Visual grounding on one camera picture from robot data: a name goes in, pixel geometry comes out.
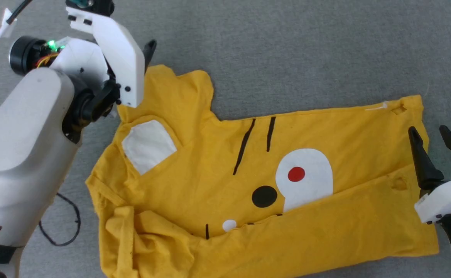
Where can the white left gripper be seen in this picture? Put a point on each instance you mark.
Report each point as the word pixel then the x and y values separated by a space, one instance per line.
pixel 121 58

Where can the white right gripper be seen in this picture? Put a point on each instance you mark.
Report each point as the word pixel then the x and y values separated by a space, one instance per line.
pixel 449 197

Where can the yellow cartoon face t-shirt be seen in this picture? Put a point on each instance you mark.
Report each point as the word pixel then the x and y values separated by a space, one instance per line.
pixel 210 173

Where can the grey fabric sofa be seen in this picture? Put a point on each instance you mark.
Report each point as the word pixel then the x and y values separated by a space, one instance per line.
pixel 287 50

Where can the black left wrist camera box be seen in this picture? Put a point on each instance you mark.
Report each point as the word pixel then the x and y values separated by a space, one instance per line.
pixel 98 5

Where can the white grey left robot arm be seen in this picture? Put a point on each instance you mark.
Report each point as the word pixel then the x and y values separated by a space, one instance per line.
pixel 24 135

